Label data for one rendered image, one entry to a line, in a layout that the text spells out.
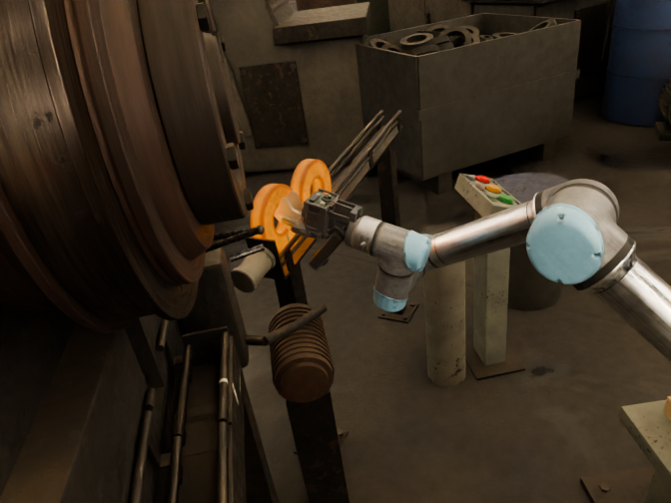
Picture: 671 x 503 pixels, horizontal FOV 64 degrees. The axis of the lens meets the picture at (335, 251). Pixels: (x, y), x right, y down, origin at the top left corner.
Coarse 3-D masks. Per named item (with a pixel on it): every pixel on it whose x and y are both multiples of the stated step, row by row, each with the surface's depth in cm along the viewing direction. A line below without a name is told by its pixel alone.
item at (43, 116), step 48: (0, 0) 35; (48, 0) 35; (0, 48) 35; (48, 48) 35; (0, 96) 36; (48, 96) 36; (0, 144) 36; (48, 144) 37; (96, 144) 39; (48, 192) 38; (96, 192) 38; (48, 240) 40; (96, 240) 41; (96, 288) 45; (144, 288) 45; (192, 288) 65
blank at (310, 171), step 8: (304, 160) 129; (312, 160) 128; (320, 160) 131; (296, 168) 127; (304, 168) 126; (312, 168) 127; (320, 168) 131; (296, 176) 125; (304, 176) 125; (312, 176) 128; (320, 176) 131; (328, 176) 135; (296, 184) 125; (304, 184) 125; (320, 184) 133; (328, 184) 136; (304, 192) 125; (304, 200) 126
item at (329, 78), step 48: (240, 0) 296; (288, 0) 348; (240, 48) 309; (288, 48) 306; (336, 48) 304; (240, 96) 321; (288, 96) 319; (336, 96) 318; (288, 144) 334; (336, 144) 333
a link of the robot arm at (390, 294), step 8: (384, 272) 110; (416, 272) 116; (376, 280) 114; (384, 280) 111; (392, 280) 110; (400, 280) 110; (408, 280) 111; (416, 280) 116; (376, 288) 114; (384, 288) 112; (392, 288) 111; (400, 288) 111; (408, 288) 113; (376, 296) 115; (384, 296) 113; (392, 296) 113; (400, 296) 113; (376, 304) 116; (384, 304) 114; (392, 304) 114; (400, 304) 115
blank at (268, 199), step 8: (272, 184) 118; (280, 184) 118; (264, 192) 115; (272, 192) 115; (280, 192) 118; (288, 192) 120; (256, 200) 114; (264, 200) 113; (272, 200) 115; (280, 200) 118; (256, 208) 113; (264, 208) 113; (272, 208) 115; (256, 216) 113; (264, 216) 113; (272, 216) 116; (256, 224) 113; (264, 224) 113; (272, 224) 116; (280, 224) 123; (272, 232) 116; (280, 232) 121; (288, 232) 122; (280, 240) 119; (288, 240) 122; (280, 248) 120
